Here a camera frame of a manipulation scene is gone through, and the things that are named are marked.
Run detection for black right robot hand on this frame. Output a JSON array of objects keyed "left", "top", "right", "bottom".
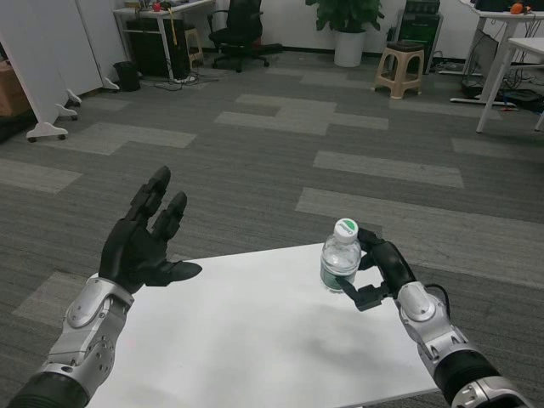
[{"left": 337, "top": 227, "right": 417, "bottom": 314}]

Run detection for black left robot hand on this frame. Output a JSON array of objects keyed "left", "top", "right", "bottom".
[{"left": 98, "top": 166, "right": 203, "bottom": 294}]

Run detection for clear water bottle green label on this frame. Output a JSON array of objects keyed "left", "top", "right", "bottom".
[{"left": 319, "top": 218, "right": 362, "bottom": 294}]

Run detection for black trash bin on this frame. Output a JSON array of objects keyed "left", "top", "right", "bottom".
[{"left": 112, "top": 61, "right": 141, "bottom": 93}]

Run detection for brown cardboard box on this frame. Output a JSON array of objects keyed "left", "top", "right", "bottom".
[{"left": 0, "top": 59, "right": 33, "bottom": 118}]

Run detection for black cabinet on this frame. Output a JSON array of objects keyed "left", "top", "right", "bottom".
[{"left": 125, "top": 19, "right": 190, "bottom": 78}]

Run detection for white desk with cluttered top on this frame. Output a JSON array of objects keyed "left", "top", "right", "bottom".
[{"left": 112, "top": 0, "right": 216, "bottom": 82}]

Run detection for black flat floor device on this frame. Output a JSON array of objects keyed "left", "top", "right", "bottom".
[{"left": 505, "top": 88, "right": 544, "bottom": 111}]

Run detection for large white wheeled partition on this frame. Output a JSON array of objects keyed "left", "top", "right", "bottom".
[{"left": 0, "top": 0, "right": 105, "bottom": 144}]

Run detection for beige plastic stool dark seat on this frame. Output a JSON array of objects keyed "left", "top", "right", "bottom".
[{"left": 373, "top": 41, "right": 426, "bottom": 101}]

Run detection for green plant in white pot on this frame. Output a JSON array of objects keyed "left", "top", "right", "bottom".
[{"left": 305, "top": 0, "right": 386, "bottom": 68}]

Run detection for black computer tower green lights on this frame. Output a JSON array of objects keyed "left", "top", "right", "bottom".
[{"left": 397, "top": 0, "right": 444, "bottom": 74}]

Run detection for black office chair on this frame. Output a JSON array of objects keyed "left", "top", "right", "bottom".
[{"left": 207, "top": 0, "right": 282, "bottom": 73}]

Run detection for white desk with slanted legs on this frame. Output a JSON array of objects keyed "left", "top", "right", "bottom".
[{"left": 475, "top": 37, "right": 544, "bottom": 133}]

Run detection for white desk with orange item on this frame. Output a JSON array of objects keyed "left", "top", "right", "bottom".
[{"left": 449, "top": 0, "right": 544, "bottom": 104}]

